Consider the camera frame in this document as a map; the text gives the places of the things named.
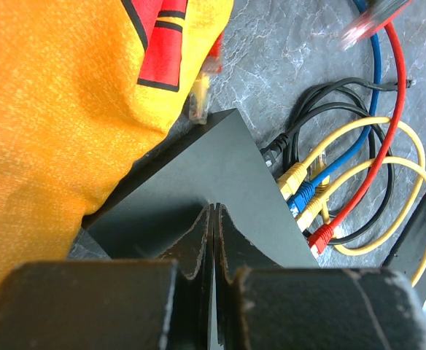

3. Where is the orange Mickey Mouse pillow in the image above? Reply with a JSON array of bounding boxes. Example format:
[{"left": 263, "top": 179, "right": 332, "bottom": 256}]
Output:
[{"left": 0, "top": 1, "right": 233, "bottom": 283}]

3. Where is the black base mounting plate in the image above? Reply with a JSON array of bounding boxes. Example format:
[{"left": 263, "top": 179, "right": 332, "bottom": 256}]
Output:
[{"left": 382, "top": 194, "right": 426, "bottom": 306}]

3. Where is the red ethernet cable bottom port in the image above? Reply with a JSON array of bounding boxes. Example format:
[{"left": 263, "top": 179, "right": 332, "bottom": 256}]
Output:
[{"left": 307, "top": 20, "right": 407, "bottom": 256}]

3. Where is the black network switch box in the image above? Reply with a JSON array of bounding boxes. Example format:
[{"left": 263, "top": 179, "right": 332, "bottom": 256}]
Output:
[{"left": 82, "top": 109, "right": 317, "bottom": 268}]

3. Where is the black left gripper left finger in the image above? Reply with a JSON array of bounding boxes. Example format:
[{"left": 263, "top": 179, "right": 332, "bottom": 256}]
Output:
[{"left": 0, "top": 205, "right": 214, "bottom": 349}]

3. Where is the blue ethernet cable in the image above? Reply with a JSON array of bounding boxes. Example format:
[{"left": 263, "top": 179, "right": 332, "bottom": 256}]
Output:
[{"left": 285, "top": 0, "right": 383, "bottom": 216}]

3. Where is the black power cable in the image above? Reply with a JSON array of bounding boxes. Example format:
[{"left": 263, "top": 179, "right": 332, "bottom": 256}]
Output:
[{"left": 262, "top": 77, "right": 417, "bottom": 245}]

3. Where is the yellow ethernet cable short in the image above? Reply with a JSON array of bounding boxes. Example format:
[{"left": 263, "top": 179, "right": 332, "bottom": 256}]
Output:
[{"left": 189, "top": 72, "right": 426, "bottom": 256}]

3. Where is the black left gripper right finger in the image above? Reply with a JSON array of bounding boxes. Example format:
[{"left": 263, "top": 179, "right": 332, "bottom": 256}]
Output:
[{"left": 214, "top": 204, "right": 426, "bottom": 349}]

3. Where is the red ethernet cable top port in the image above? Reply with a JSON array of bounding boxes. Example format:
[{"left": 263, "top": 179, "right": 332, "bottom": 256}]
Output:
[{"left": 204, "top": 0, "right": 414, "bottom": 76}]

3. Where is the yellow ethernet cable long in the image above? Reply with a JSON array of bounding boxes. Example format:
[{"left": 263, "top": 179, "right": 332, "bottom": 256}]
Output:
[{"left": 276, "top": 116, "right": 426, "bottom": 287}]

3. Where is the red ethernet cable port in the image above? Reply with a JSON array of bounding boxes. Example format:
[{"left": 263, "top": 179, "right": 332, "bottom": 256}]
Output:
[
  {"left": 307, "top": 20, "right": 407, "bottom": 256},
  {"left": 204, "top": 0, "right": 414, "bottom": 76}
]

